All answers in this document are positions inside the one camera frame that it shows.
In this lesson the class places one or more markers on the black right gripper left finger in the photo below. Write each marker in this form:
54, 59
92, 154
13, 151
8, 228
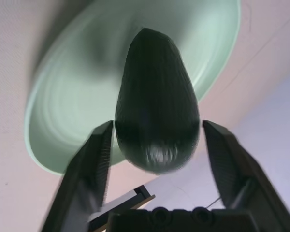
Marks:
84, 174

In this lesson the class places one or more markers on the black-framed side table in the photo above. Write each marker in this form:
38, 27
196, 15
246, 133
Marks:
125, 200

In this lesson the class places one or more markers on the dark green toy avocado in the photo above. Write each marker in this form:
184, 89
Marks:
157, 101

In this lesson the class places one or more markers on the pale green round plate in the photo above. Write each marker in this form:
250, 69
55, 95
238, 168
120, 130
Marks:
75, 96

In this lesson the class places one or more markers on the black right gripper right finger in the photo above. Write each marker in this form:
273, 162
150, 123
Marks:
246, 174

